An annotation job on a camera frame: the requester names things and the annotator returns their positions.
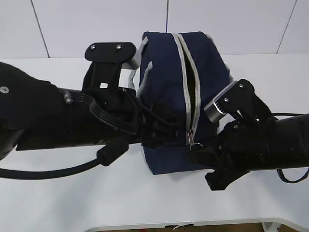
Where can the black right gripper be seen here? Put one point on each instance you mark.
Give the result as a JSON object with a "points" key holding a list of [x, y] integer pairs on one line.
{"points": [[243, 150]]}

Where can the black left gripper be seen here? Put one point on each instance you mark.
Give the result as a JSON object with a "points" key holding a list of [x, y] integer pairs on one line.
{"points": [[120, 109]]}

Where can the navy blue lunch bag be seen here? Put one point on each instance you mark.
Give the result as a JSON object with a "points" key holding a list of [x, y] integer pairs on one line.
{"points": [[180, 73]]}

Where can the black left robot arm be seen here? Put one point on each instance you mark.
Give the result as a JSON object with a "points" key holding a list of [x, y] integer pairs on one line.
{"points": [[35, 114]]}

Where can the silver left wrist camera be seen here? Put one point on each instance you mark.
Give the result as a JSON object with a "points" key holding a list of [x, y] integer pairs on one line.
{"points": [[125, 54]]}

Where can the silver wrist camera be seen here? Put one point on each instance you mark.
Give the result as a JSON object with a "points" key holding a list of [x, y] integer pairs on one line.
{"points": [[125, 54], [235, 99]]}

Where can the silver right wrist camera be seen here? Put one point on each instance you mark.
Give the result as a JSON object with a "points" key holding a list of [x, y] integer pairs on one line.
{"points": [[235, 99]]}

